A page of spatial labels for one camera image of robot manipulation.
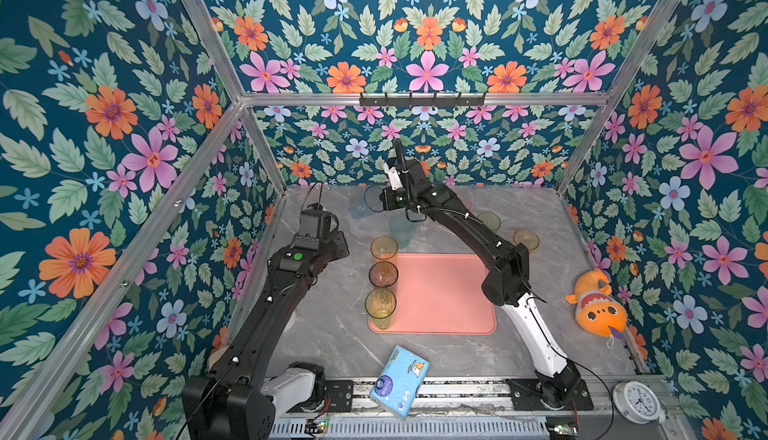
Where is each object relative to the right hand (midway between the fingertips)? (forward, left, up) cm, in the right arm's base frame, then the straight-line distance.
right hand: (380, 193), depth 91 cm
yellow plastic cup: (-14, -1, -9) cm, 17 cm away
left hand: (-17, +9, +2) cm, 19 cm away
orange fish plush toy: (-32, -59, -13) cm, 68 cm away
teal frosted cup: (-6, -6, -8) cm, 12 cm away
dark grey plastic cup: (-21, -1, -13) cm, 25 cm away
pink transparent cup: (+18, -33, -22) cm, 43 cm away
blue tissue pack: (-49, -6, -15) cm, 52 cm away
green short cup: (+2, -38, -16) cm, 41 cm away
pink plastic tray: (-24, -18, -21) cm, 36 cm away
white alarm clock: (-53, -63, -17) cm, 84 cm away
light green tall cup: (-30, 0, -14) cm, 33 cm away
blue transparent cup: (-8, +2, +5) cm, 9 cm away
